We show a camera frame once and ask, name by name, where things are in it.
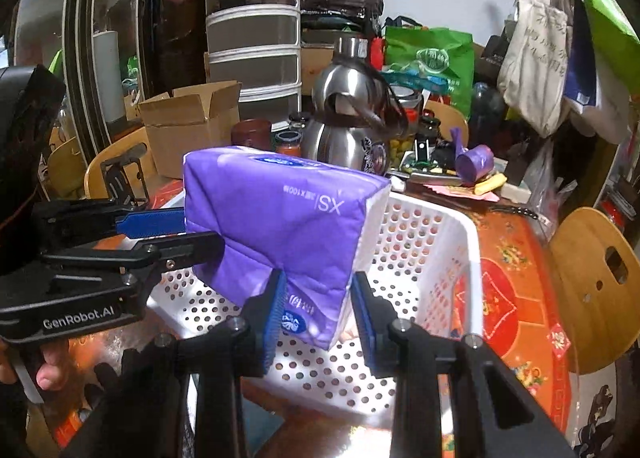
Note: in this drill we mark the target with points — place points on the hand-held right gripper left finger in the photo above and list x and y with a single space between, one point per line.
274 323

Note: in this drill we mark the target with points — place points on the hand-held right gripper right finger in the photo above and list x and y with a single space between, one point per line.
362 333

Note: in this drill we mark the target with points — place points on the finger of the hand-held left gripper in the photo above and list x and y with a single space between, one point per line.
195 248
150 224

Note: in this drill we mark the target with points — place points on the purple tissue pack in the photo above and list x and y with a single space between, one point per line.
280 218

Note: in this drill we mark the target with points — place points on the white perforated plastic basket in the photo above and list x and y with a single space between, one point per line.
430 248

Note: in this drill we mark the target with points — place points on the person's left forearm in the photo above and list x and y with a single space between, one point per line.
15 423

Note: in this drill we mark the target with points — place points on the person's left hand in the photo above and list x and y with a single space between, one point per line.
52 365

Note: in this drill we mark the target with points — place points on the open cardboard box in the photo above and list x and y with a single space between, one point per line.
190 138

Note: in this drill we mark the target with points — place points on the plain wooden chair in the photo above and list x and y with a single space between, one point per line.
65 168

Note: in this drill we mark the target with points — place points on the brown jar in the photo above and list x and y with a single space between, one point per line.
250 133

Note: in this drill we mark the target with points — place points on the red printed tablecloth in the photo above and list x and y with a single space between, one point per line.
510 288

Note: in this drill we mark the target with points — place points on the jar of green olives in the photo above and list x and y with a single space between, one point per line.
400 153

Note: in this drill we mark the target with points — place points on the stainless steel kettle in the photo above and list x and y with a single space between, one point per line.
345 138

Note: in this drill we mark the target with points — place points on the dark framed mirror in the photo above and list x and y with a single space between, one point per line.
75 38

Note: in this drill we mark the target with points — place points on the purple plastic scoop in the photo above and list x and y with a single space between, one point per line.
475 163

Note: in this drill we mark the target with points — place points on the wooden chair with slot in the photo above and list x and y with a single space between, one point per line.
575 288

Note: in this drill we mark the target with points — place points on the white stacked drawer tower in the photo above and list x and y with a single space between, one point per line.
255 23

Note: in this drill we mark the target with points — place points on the wooden chair behind jars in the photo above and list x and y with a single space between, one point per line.
450 115

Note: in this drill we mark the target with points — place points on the green shopping bag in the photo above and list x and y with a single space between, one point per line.
430 58

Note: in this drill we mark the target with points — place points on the beige canvas tote bag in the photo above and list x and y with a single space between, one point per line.
530 63

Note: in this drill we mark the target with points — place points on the white hanging plastic bag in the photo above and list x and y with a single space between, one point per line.
600 113

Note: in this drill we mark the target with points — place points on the dark blue hanging bag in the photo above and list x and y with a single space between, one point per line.
582 53

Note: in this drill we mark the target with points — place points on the bright green hanging bag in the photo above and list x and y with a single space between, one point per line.
605 13

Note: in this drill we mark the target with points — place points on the black metal bracket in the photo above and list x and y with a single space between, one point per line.
122 178

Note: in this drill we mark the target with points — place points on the wooden chair with bracket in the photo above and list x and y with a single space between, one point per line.
97 175

